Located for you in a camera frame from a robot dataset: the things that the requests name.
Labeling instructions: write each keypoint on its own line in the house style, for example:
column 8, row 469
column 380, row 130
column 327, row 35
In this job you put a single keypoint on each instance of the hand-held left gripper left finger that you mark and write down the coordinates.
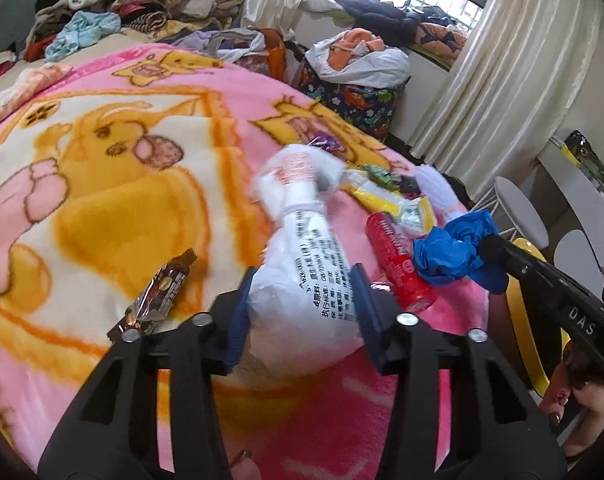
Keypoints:
column 236, row 321

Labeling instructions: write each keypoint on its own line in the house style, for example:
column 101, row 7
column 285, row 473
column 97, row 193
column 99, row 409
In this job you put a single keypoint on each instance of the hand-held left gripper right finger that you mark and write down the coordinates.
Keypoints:
column 367, row 310

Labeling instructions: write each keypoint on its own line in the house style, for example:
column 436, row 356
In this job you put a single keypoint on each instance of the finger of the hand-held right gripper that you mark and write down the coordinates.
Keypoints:
column 511, row 256

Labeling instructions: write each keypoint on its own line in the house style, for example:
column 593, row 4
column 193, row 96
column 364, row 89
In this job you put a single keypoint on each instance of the yellow rimmed black bin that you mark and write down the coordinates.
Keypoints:
column 531, row 340

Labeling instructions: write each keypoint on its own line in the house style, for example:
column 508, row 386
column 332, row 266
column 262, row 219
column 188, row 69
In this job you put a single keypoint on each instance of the blue plastic bag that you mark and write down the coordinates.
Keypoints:
column 451, row 255

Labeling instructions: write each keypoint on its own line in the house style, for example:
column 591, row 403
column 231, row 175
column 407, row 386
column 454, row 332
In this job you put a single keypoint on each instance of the red cylindrical can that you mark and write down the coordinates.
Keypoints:
column 396, row 255

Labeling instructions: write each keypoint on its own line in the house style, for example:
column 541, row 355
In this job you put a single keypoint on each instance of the white printed plastic bag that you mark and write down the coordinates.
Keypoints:
column 307, row 260

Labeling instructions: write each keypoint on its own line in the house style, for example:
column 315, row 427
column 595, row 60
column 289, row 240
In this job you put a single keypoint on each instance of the person's right hand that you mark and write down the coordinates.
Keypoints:
column 591, row 405

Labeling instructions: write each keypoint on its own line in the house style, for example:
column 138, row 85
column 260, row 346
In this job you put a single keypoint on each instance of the person's left hand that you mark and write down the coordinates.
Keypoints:
column 247, row 472

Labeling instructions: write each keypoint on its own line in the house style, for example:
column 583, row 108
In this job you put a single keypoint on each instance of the white round stool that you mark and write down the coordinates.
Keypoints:
column 516, row 205

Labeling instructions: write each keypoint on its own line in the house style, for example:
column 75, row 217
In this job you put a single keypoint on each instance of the white chair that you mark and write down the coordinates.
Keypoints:
column 579, row 252

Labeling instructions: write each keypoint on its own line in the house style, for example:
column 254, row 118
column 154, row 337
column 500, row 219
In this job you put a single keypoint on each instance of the brown snack bar wrapper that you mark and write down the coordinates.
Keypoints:
column 162, row 290

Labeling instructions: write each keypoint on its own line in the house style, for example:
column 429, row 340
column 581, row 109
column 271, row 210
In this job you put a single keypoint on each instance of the white desk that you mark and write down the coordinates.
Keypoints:
column 571, row 185

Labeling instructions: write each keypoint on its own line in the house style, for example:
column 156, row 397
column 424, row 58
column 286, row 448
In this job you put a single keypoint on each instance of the yellow snack wrapper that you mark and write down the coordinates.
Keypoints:
column 376, row 200

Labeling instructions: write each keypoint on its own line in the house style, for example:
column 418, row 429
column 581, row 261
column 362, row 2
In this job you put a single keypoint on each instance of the dark green bag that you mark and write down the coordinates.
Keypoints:
column 589, row 157

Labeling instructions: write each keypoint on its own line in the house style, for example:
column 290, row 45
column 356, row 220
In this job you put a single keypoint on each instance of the green candy wrapper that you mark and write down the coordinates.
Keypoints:
column 381, row 175

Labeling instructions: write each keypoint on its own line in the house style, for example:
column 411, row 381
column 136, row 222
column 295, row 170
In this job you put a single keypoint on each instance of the purple candy wrapper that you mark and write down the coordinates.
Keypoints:
column 327, row 141

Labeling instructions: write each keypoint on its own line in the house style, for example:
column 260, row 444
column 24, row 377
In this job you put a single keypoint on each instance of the long cream curtain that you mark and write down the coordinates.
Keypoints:
column 506, row 70

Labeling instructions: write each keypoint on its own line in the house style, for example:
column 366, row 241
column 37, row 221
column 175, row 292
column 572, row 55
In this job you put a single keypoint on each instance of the pink bear printed blanket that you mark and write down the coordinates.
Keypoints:
column 107, row 185

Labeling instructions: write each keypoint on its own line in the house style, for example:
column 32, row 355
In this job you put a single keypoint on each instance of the dinosaur print storage basket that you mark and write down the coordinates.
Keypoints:
column 362, row 105

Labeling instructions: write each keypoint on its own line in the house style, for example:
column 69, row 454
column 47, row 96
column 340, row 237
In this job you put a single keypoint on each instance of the white bag with orange clothes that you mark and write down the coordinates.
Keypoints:
column 371, row 62

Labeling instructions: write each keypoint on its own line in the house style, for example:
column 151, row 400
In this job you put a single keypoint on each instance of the dark clothes heap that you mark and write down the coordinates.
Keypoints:
column 381, row 12

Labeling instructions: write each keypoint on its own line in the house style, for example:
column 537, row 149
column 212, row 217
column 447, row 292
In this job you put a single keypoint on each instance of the grey garment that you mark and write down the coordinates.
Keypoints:
column 217, row 40

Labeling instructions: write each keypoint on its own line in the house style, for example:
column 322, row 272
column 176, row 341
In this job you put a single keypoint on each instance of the light blue garment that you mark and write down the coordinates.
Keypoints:
column 82, row 30

